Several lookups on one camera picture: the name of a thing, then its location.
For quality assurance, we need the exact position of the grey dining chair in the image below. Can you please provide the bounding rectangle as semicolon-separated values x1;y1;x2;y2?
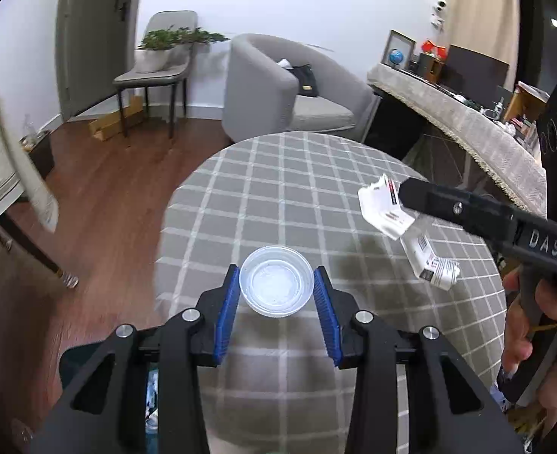
113;10;198;138

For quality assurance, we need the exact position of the clear plastic cup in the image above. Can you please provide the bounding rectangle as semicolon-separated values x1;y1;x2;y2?
239;245;314;319

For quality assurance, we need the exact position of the flat cardboard box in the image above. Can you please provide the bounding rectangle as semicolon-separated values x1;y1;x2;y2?
88;95;146;141

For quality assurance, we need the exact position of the black monitor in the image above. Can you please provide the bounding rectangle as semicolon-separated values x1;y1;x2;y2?
438;45;509;108

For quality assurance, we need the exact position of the right hand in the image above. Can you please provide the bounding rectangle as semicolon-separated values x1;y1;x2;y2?
502;280;557;438

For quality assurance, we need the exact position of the black handbag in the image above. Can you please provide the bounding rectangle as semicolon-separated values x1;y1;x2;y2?
290;64;318;97

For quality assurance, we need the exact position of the potted green plant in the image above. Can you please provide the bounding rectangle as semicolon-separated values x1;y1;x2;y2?
135;26;228;74

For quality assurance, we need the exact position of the white paper packaging box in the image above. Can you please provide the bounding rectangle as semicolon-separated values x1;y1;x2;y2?
358;174;461;291

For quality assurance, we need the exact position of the grey checked tablecloth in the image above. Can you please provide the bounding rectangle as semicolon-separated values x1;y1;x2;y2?
154;132;505;453

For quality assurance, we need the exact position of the wooden shelf box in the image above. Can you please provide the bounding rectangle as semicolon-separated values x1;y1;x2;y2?
503;81;550;122

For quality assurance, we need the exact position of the white security camera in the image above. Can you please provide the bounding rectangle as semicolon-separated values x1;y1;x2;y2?
430;0;447;32

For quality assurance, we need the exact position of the black storage bin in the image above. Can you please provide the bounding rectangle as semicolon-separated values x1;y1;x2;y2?
20;130;55;179

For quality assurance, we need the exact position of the long sideboard beige cloth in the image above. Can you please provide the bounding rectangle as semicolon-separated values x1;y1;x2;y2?
366;64;547;217

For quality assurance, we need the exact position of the framed picture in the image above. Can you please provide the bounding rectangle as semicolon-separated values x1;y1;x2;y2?
381;30;416;70

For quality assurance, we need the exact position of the beige curtain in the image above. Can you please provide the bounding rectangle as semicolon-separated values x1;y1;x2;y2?
444;0;520;90

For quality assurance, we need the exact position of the small blue globe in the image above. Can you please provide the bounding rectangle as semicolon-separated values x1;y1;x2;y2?
388;48;405;68

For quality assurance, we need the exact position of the grey door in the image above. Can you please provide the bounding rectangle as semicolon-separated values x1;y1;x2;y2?
55;0;132;120

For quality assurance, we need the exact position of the grey armchair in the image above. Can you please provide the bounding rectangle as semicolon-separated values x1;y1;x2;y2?
222;34;375;143

